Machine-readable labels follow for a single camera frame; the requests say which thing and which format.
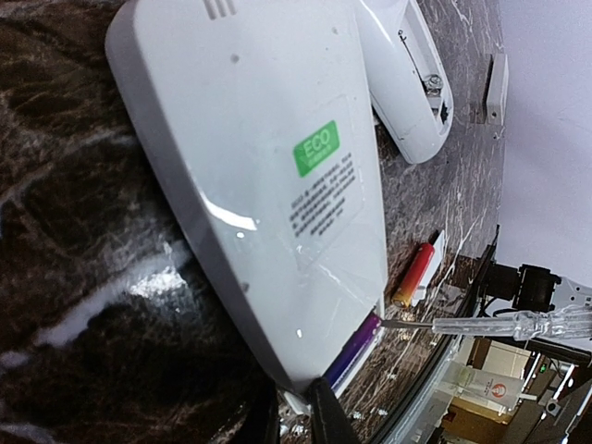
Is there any clear handle screwdriver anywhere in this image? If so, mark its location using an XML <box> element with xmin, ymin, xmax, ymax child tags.
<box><xmin>379</xmin><ymin>305</ymin><xmax>591</xmax><ymax>341</ymax></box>

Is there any slim white remote control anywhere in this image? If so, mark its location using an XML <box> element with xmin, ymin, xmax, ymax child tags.
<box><xmin>485</xmin><ymin>54</ymin><xmax>509</xmax><ymax>126</ymax></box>

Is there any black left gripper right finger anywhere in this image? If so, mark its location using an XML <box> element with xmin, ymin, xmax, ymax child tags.
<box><xmin>308</xmin><ymin>377</ymin><xmax>359</xmax><ymax>444</ymax></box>

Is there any white battery cover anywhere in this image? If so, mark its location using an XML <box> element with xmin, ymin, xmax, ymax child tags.
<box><xmin>412</xmin><ymin>229</ymin><xmax>447</xmax><ymax>307</ymax></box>

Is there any white remote with green buttons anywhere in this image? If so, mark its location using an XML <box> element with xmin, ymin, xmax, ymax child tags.
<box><xmin>105</xmin><ymin>1</ymin><xmax>388</xmax><ymax>414</ymax></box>

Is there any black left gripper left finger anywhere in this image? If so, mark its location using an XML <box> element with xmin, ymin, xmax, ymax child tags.
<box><xmin>229</xmin><ymin>377</ymin><xmax>280</xmax><ymax>444</ymax></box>

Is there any white remote with compartment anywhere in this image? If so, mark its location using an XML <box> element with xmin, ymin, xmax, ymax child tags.
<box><xmin>353</xmin><ymin>0</ymin><xmax>454</xmax><ymax>164</ymax></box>

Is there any clear plastic cup with straw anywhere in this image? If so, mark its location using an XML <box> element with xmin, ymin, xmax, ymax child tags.
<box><xmin>445</xmin><ymin>362</ymin><xmax>524</xmax><ymax>413</ymax></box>

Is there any blue purple battery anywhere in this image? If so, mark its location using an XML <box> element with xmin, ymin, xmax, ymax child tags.
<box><xmin>324</xmin><ymin>312</ymin><xmax>381</xmax><ymax>390</ymax></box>

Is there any red orange battery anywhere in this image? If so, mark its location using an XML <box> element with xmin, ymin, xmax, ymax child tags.
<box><xmin>392</xmin><ymin>243</ymin><xmax>435</xmax><ymax>308</ymax></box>

